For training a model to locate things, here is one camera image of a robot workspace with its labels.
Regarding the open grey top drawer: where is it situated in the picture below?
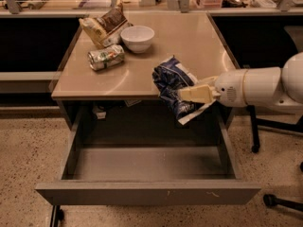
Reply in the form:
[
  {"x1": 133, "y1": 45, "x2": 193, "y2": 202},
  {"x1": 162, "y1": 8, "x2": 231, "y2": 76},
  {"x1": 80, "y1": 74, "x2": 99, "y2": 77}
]
[{"x1": 36, "y1": 106, "x2": 260, "y2": 205}]

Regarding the crushed green soda can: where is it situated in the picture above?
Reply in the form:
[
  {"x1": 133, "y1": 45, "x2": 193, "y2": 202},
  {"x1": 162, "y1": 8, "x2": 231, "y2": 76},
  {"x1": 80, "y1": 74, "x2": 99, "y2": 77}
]
[{"x1": 87, "y1": 44, "x2": 125, "y2": 71}]

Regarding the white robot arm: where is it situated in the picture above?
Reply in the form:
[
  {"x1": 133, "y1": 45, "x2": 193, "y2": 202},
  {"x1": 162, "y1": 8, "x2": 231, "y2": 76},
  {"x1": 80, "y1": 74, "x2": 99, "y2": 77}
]
[{"x1": 178, "y1": 26, "x2": 303, "y2": 114}]

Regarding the white ceramic bowl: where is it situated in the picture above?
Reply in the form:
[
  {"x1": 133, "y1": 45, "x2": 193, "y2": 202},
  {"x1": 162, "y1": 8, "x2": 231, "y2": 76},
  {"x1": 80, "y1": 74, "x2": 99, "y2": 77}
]
[{"x1": 120, "y1": 26, "x2": 154, "y2": 54}]

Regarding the black stand leg with caster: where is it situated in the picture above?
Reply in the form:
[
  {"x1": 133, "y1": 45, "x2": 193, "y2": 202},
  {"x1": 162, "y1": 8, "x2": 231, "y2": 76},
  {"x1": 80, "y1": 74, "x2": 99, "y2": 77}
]
[{"x1": 247, "y1": 106, "x2": 259, "y2": 153}]

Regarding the beige topped drawer cabinet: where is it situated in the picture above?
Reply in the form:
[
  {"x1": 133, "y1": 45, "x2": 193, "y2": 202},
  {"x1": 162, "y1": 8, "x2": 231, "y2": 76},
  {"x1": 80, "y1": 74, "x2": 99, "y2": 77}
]
[{"x1": 52, "y1": 11, "x2": 240, "y2": 103}]

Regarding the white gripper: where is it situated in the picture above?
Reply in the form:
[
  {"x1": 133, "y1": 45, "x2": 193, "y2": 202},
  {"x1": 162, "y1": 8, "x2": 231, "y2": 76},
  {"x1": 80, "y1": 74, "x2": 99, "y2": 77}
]
[{"x1": 178, "y1": 69, "x2": 247, "y2": 107}]

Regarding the blue chip bag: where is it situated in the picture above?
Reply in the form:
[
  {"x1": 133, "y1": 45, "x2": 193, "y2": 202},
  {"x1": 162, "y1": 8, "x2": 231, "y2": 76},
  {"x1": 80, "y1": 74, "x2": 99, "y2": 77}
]
[{"x1": 152, "y1": 56, "x2": 210, "y2": 125}]

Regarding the brown and yellow snack bag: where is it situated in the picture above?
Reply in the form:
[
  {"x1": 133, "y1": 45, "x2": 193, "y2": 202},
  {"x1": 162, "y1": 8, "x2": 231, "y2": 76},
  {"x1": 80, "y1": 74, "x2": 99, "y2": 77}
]
[{"x1": 79, "y1": 3, "x2": 132, "y2": 48}]

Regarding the black chair base leg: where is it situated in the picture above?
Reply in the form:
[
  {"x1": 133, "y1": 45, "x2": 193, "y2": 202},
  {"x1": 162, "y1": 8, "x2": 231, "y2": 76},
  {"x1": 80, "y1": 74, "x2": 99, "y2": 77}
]
[{"x1": 263, "y1": 194, "x2": 303, "y2": 212}]

